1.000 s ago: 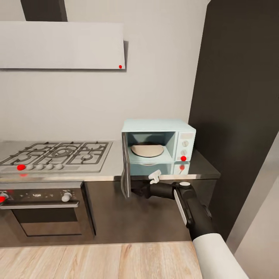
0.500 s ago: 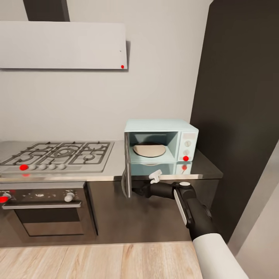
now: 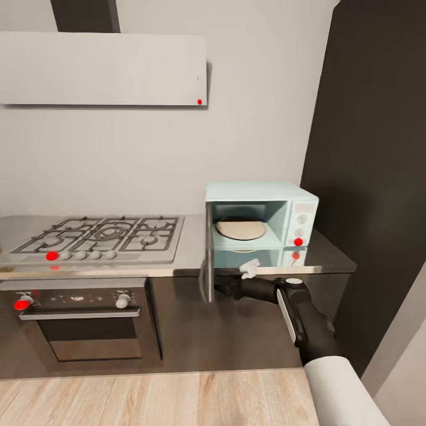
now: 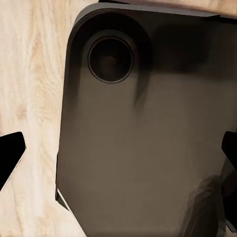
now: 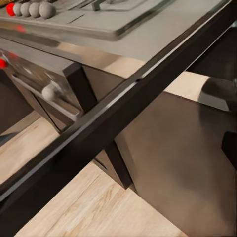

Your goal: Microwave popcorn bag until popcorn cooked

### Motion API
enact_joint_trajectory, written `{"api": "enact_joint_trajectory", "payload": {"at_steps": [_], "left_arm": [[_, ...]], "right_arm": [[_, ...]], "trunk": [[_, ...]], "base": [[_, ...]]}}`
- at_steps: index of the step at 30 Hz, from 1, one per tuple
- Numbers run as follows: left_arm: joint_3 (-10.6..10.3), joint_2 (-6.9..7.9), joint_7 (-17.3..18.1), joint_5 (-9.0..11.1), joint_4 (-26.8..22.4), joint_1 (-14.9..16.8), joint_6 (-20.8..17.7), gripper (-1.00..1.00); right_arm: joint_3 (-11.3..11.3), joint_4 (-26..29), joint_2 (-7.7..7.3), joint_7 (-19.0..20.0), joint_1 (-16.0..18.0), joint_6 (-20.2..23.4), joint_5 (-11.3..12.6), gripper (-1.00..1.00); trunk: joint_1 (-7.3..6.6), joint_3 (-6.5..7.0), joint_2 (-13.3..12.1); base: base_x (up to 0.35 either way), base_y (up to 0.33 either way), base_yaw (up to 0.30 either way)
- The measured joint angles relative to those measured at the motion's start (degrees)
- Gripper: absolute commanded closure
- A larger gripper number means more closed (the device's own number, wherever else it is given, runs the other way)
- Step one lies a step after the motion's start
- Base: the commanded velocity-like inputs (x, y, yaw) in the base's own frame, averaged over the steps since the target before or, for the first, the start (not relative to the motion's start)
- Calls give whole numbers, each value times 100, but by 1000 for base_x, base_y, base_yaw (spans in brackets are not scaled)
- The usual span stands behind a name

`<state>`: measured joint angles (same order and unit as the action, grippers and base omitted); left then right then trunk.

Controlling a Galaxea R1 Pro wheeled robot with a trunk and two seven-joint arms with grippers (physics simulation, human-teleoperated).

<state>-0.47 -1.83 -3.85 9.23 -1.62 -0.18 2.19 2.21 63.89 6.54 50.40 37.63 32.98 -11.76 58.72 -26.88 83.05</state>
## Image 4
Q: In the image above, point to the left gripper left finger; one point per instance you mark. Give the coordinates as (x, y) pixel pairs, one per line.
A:
(12, 147)

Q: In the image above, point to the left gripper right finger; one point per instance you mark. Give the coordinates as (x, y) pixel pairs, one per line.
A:
(229, 147)

